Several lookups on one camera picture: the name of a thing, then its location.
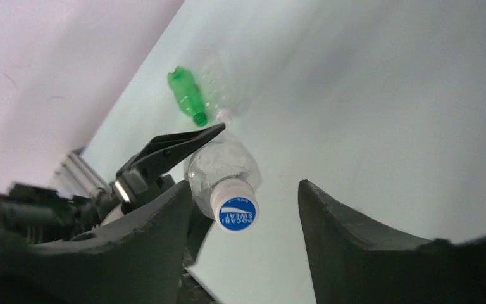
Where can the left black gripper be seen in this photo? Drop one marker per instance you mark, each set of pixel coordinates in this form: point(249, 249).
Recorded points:
point(161, 223)

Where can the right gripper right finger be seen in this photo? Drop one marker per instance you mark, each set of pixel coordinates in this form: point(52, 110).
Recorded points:
point(354, 258)

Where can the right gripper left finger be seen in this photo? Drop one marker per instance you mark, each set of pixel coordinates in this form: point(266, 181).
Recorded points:
point(44, 273)

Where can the clear bottle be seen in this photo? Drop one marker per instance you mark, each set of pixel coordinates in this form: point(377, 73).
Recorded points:
point(224, 157)
point(225, 96)

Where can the white cap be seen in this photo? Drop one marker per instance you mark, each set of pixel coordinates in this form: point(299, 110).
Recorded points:
point(234, 205)

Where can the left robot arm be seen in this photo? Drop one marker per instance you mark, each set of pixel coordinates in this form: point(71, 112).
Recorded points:
point(41, 215)

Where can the green plastic bottle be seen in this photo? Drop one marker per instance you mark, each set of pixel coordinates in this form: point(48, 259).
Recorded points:
point(188, 95)

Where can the clear bottle beside green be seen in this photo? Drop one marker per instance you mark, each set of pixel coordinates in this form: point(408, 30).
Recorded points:
point(225, 96)

